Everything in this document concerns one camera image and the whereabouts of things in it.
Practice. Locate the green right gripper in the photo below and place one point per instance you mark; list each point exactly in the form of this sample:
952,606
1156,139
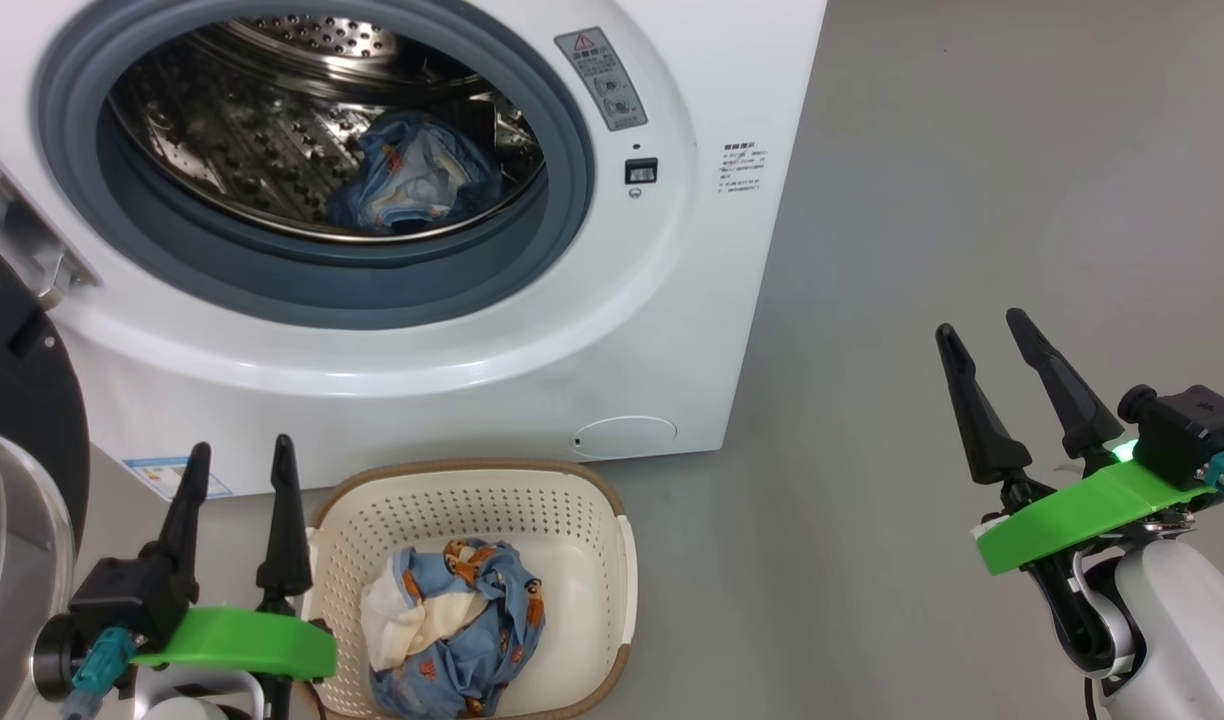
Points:
1072,515

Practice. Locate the white front-load washing machine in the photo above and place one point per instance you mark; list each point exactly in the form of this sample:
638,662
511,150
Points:
622,330

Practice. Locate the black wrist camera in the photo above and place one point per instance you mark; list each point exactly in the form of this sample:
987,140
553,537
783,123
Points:
122,600
1187,430

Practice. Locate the cream perforated laundry basket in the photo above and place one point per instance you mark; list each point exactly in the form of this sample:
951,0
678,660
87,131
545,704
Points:
572,520

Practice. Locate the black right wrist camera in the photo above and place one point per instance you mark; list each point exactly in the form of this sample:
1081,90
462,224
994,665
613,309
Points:
1187,430

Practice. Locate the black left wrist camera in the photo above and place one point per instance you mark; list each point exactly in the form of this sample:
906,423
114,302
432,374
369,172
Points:
122,600

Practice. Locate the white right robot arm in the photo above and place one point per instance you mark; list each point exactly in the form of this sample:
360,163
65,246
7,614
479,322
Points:
1182,630

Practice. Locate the stainless steel washing machine drum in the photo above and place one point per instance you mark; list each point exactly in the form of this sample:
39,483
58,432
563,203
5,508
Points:
232,130

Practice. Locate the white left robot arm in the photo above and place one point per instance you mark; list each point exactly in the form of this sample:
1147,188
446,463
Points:
192,700

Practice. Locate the blue cartoon print garment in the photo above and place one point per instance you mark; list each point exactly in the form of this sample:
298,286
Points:
412,180

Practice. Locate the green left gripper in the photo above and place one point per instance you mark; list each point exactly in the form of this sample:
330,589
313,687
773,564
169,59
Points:
242,640

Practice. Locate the black door latch socket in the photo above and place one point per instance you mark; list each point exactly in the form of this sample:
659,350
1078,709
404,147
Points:
641,171

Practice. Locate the grey rubber door gasket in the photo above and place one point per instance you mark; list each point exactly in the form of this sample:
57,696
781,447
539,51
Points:
562,200

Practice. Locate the blue energy label sticker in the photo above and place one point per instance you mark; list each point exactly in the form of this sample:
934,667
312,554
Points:
162,478

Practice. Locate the metal door hinge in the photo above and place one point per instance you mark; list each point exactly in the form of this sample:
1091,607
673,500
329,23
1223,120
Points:
27,235

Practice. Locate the black round washer door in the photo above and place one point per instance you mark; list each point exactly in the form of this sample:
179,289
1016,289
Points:
22,400

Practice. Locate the round white filter cover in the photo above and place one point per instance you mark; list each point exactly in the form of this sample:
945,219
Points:
624,438

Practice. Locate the grey warning sticker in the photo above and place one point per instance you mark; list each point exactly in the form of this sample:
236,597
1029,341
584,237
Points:
600,80

